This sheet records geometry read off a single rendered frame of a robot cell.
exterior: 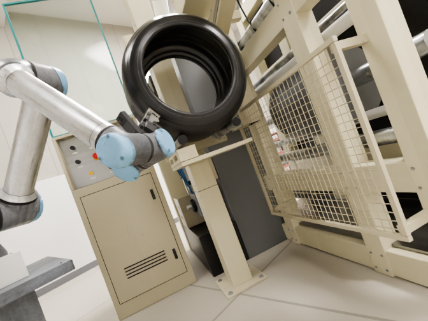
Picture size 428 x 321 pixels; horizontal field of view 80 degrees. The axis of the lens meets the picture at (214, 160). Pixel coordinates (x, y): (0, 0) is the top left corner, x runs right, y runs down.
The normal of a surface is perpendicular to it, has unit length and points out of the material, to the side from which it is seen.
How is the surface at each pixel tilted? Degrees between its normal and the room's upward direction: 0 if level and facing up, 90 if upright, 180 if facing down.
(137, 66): 88
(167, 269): 90
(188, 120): 100
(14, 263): 90
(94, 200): 90
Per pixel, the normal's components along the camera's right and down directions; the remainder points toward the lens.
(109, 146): -0.32, 0.14
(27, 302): 0.65, -0.25
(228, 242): 0.27, -0.11
